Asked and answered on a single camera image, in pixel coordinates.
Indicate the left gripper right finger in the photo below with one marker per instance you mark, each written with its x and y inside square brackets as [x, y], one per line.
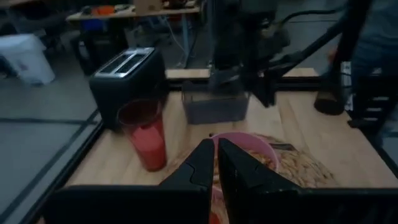
[245, 186]

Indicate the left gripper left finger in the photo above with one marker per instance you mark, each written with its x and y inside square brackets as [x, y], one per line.
[192, 180]

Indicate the red plastic cup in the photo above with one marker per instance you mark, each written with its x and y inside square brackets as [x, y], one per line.
[147, 146]

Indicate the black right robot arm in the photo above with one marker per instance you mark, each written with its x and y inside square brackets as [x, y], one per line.
[239, 37]

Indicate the brown cereal flakes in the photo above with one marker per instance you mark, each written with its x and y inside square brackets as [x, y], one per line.
[264, 160]

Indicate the pink bowl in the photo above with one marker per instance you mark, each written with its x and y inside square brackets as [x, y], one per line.
[248, 143]

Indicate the round woven placemat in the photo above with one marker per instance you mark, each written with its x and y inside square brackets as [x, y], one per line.
[308, 171]

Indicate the clear grey plastic container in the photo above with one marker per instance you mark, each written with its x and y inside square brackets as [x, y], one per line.
[214, 110]

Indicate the black two-slot toaster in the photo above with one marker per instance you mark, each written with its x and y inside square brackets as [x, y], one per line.
[124, 90]

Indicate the dark cup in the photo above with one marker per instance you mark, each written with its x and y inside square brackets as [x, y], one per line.
[328, 104]

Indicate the wooden background table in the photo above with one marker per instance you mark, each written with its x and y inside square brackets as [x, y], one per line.
[140, 13]

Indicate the cardboard box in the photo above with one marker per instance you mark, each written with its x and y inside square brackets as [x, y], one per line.
[147, 4]

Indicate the blue object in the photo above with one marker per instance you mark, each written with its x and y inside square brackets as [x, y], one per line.
[91, 25]

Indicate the orange object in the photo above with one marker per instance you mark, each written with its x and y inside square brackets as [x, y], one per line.
[104, 10]

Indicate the person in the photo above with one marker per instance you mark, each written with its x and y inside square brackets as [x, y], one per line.
[379, 31]

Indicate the white bin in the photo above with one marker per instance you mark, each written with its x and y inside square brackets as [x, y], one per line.
[25, 59]

